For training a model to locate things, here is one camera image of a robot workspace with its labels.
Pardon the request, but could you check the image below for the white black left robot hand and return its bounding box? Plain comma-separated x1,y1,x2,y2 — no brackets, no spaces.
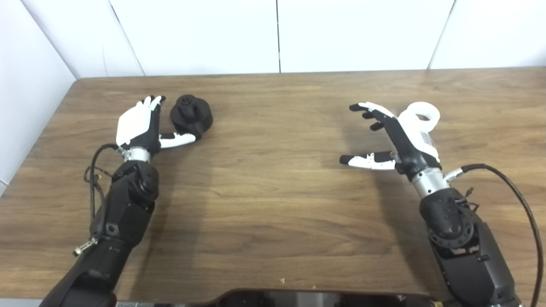
115,95,197,163

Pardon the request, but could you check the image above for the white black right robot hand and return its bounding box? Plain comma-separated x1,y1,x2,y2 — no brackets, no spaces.
339,101,450,199

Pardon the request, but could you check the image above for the white plastic ring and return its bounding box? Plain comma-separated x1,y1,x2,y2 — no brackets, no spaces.
399,101,441,135

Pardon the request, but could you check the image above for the round black plastic part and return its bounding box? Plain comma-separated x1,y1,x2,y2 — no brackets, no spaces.
170,95,213,139

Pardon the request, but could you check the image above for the black robot torso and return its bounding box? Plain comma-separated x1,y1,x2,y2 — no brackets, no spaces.
205,289,444,307

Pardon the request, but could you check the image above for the thin left arm wire bundle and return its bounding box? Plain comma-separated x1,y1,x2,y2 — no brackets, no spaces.
84,165,113,201

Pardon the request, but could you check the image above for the thin arm wire bundle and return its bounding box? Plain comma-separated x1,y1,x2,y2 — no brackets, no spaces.
84,165,113,201
454,187,480,211

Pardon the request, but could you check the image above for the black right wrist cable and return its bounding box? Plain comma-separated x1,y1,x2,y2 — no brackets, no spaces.
444,163,544,307

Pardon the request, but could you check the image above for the thin right arm wire bundle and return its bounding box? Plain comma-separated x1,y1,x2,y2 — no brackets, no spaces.
454,187,480,211

